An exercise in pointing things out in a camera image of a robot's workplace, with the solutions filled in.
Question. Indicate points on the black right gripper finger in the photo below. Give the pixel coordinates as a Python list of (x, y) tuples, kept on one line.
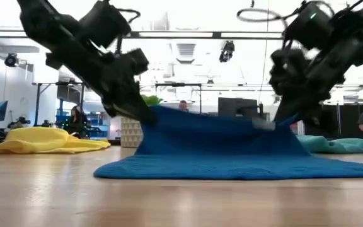
[(315, 117), (291, 107)]

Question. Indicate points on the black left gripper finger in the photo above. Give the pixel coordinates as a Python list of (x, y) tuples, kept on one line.
[(137, 104), (118, 112)]

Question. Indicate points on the teal microfiber towel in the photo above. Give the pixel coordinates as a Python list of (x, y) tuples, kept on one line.
[(336, 145)]

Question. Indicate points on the blue microfiber towel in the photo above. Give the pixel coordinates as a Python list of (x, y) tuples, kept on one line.
[(216, 142)]

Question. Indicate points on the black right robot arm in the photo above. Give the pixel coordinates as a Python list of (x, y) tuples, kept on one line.
[(310, 25)]

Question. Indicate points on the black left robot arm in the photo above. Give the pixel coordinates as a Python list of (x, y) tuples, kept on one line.
[(58, 31)]

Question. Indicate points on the yellow microfiber towel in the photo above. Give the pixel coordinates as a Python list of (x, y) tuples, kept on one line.
[(43, 140)]

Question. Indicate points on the green artificial succulent plant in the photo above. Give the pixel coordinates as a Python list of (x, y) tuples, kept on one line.
[(152, 100)]

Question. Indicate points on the black room divider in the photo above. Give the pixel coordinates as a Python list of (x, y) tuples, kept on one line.
[(348, 123)]

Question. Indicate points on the black monitor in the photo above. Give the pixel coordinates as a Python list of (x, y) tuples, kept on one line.
[(238, 107)]

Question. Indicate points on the black track spotlight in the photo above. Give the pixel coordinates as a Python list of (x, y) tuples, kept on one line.
[(11, 60), (226, 52)]

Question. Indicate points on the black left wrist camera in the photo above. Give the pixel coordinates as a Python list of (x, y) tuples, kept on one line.
[(138, 61)]

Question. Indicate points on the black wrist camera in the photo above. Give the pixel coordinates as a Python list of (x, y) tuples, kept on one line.
[(138, 61), (287, 69)]

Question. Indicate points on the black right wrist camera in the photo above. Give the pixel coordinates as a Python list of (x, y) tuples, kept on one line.
[(287, 69)]

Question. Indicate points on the black metal frame stand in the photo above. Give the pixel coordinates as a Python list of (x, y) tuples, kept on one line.
[(178, 84), (58, 83)]

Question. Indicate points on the silver ceiling air duct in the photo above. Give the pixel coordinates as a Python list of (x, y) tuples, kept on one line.
[(186, 52)]

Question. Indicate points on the black overhead frame bar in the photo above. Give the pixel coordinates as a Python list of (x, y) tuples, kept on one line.
[(216, 35)]

